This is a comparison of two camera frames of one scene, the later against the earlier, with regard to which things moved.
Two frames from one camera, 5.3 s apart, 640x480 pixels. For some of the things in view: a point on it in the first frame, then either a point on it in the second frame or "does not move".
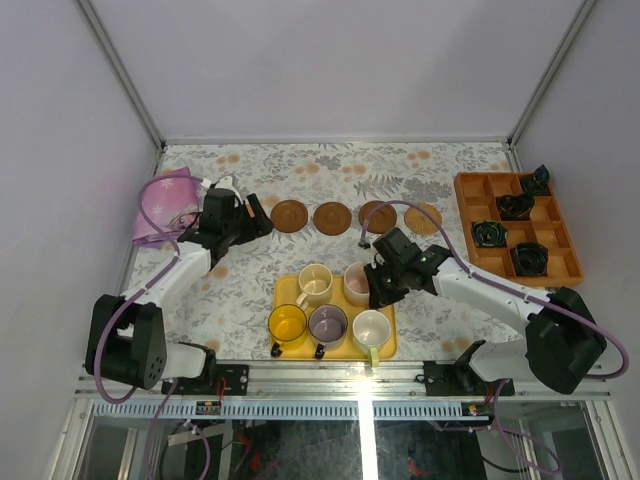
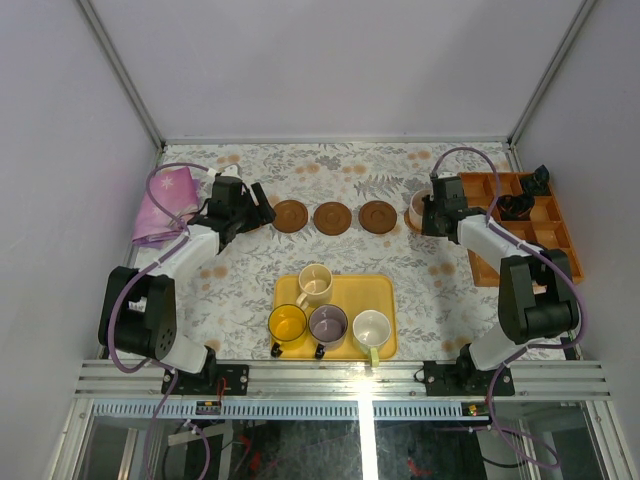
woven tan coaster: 419,223 does not move
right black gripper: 379,296 -> 428,230
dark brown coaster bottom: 382,220 does not move
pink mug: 356,284 -> 416,208
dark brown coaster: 289,216 does not move
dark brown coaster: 332,218 does not move
